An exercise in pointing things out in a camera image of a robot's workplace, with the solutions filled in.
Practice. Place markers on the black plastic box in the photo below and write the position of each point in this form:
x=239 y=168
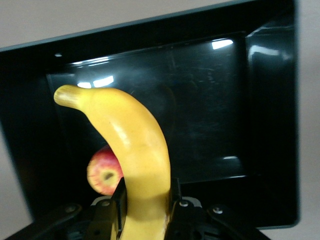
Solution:
x=212 y=112

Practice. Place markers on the yellow banana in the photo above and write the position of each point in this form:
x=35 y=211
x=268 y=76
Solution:
x=140 y=150

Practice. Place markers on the small red yellow apple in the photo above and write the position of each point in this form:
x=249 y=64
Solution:
x=102 y=172

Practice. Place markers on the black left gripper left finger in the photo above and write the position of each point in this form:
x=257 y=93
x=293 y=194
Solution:
x=110 y=220

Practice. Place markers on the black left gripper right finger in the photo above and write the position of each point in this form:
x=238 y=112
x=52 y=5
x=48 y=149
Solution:
x=190 y=222

